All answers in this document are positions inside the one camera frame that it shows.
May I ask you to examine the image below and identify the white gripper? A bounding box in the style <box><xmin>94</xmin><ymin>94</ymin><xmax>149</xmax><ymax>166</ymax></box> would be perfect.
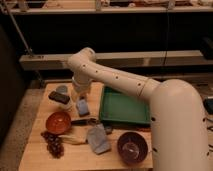
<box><xmin>71</xmin><ymin>78</ymin><xmax>92</xmax><ymax>100</ymax></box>

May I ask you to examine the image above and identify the orange bowl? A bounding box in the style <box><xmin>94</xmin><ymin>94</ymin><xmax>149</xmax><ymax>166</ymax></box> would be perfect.
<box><xmin>45</xmin><ymin>112</ymin><xmax>71</xmax><ymax>134</ymax></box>

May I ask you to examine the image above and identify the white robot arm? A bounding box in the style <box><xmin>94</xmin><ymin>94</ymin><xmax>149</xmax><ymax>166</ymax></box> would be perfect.
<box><xmin>67</xmin><ymin>48</ymin><xmax>211</xmax><ymax>171</ymax></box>

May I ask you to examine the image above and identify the grey round lid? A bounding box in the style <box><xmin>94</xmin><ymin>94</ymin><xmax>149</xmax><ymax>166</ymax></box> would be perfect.
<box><xmin>56</xmin><ymin>85</ymin><xmax>68</xmax><ymax>94</ymax></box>

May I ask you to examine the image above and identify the blue sponge block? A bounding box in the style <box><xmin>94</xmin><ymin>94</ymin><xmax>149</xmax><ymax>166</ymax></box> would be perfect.
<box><xmin>76</xmin><ymin>99</ymin><xmax>89</xmax><ymax>116</ymax></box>

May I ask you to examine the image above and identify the black rectangular block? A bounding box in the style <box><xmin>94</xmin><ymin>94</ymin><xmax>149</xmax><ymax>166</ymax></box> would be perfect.
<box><xmin>48</xmin><ymin>91</ymin><xmax>70</xmax><ymax>104</ymax></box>

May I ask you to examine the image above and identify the green tray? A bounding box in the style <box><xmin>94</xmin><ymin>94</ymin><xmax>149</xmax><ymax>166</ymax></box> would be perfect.
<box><xmin>99</xmin><ymin>86</ymin><xmax>150</xmax><ymax>126</ymax></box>

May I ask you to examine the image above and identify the blue-grey cloth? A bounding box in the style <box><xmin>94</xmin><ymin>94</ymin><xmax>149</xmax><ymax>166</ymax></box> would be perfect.
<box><xmin>86</xmin><ymin>124</ymin><xmax>111</xmax><ymax>155</ymax></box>

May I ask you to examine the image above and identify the banana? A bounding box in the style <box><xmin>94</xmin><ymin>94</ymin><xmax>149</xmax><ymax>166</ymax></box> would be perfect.
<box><xmin>61</xmin><ymin>137</ymin><xmax>87</xmax><ymax>145</ymax></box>

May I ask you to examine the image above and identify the bunch of dark grapes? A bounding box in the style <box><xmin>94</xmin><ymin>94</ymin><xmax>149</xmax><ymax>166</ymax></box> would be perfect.
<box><xmin>41</xmin><ymin>131</ymin><xmax>64</xmax><ymax>158</ymax></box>

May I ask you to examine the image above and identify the purple bowl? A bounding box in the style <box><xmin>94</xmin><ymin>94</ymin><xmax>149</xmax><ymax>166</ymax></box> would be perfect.
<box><xmin>117</xmin><ymin>132</ymin><xmax>148</xmax><ymax>165</ymax></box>

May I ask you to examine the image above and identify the black-handled knife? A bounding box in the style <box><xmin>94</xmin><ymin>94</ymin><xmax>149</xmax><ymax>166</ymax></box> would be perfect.
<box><xmin>71</xmin><ymin>118</ymin><xmax>99</xmax><ymax>126</ymax></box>

